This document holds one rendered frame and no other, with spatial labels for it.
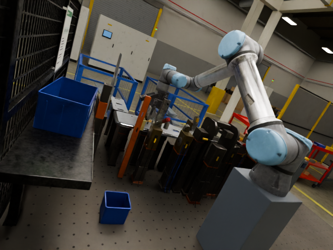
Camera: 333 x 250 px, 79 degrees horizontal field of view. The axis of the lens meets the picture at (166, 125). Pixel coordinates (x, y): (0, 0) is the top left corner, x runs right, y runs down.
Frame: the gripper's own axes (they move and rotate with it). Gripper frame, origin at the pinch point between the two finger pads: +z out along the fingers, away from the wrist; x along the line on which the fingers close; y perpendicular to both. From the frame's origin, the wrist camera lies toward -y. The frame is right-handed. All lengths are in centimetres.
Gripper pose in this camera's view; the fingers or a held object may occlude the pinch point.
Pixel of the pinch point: (146, 117)
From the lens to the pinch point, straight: 129.8
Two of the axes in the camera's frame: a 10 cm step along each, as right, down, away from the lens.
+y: 8.8, 2.4, 4.2
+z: -3.8, 8.8, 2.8
